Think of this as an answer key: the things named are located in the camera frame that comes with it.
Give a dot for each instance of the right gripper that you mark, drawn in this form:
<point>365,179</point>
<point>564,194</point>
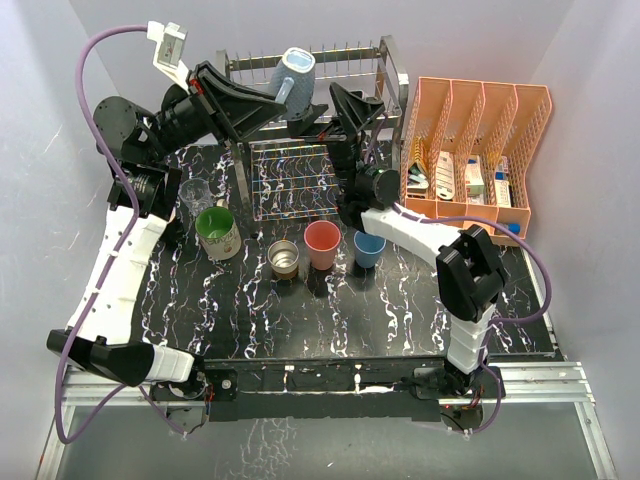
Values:
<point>352,114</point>

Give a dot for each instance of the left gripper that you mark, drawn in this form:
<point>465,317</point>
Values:
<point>236,109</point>

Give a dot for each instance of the grey-blue handled mug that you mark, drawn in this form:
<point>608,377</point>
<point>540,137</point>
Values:
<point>292,82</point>

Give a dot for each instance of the clear plastic cup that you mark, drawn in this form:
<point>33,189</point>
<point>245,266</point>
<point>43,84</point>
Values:
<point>195,193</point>

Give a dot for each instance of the pink plastic cup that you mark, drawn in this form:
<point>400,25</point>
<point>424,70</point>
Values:
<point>322,239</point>

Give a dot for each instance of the cream floral mug green inside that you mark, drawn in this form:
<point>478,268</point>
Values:
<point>218,232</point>

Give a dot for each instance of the light blue plastic cup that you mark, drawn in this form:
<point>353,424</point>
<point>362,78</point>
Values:
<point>368,249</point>

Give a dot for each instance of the cream and brown steel cup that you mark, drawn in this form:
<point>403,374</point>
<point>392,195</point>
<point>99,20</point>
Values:
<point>283,257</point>

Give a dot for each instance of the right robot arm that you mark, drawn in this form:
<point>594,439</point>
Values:
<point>470,274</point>

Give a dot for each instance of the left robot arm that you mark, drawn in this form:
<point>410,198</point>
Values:
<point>141,202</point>

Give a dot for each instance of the steel two-tier dish rack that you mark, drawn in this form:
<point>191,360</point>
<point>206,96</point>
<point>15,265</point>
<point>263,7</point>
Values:
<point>284,175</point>

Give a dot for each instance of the yellow striped packet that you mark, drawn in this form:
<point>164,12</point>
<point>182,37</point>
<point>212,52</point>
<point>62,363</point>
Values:
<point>417,154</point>

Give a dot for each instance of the teal white small items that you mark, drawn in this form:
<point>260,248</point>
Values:
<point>417,183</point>

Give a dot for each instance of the white leaflet packet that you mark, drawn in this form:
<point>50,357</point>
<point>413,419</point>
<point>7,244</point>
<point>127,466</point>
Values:
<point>445,177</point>

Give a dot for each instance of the orange plastic file organizer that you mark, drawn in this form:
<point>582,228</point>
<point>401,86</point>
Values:
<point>468,147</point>

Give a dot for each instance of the white red medicine box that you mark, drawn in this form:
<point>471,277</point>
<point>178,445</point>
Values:
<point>474,182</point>

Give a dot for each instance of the white blue medicine box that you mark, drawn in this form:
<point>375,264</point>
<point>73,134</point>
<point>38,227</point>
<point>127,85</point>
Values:
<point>502,184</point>

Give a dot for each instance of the blue capped small bottle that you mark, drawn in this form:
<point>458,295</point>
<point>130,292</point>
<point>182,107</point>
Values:
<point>513,228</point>

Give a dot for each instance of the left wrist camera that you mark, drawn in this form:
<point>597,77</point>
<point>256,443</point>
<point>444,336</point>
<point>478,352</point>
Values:
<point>170,40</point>

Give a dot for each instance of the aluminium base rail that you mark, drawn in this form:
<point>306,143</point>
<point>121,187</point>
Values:
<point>339,420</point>

